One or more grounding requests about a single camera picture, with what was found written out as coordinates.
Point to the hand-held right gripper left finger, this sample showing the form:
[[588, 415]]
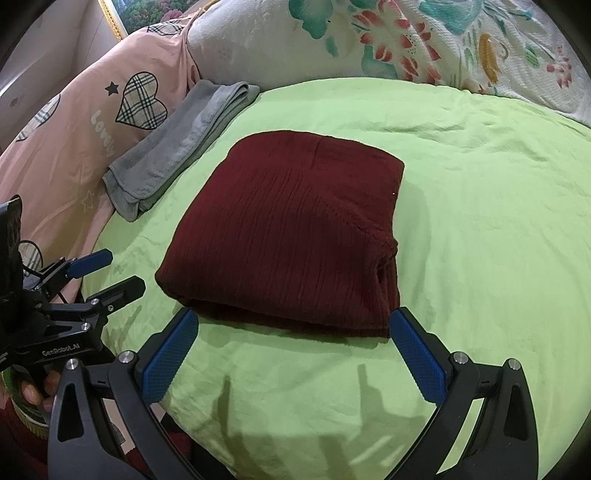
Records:
[[166, 360]]

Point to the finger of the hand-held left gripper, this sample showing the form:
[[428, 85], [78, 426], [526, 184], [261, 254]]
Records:
[[92, 261], [122, 290]]

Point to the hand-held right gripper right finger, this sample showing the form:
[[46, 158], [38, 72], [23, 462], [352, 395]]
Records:
[[420, 360]]

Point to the maroon knit hooded sweater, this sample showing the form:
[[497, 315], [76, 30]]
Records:
[[277, 221]]

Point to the person's left hand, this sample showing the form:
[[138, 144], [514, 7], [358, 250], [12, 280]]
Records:
[[33, 393]]

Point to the green round container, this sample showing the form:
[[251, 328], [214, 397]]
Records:
[[32, 422]]

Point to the pink heart print pillow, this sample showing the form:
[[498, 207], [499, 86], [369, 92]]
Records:
[[69, 138]]

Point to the light green bed sheet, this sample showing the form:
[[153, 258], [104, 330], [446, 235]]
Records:
[[485, 230]]

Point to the grey folded towel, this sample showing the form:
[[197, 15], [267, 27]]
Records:
[[184, 134]]

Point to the gold framed landscape picture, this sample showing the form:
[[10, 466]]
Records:
[[147, 11]]

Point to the white floral pillow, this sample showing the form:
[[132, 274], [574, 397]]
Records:
[[323, 37]]

